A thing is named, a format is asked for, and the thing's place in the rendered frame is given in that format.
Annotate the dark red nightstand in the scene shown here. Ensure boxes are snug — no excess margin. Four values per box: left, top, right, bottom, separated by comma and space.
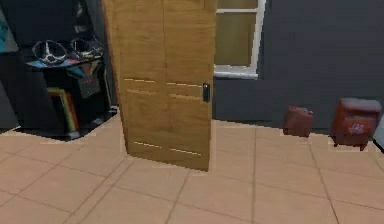
329, 97, 383, 152

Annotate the black shelf unit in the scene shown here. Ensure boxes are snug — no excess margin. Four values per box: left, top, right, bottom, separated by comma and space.
0, 0, 118, 142

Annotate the dark red box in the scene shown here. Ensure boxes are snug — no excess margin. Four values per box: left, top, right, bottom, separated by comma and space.
282, 105, 314, 138

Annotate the wooden room door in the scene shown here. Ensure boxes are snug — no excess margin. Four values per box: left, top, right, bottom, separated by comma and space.
101, 0, 219, 172

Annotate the black door handle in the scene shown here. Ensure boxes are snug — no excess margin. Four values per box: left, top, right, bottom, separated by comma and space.
202, 82, 211, 103

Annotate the white framed window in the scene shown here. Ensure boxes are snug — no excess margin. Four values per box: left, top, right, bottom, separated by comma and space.
213, 0, 267, 80

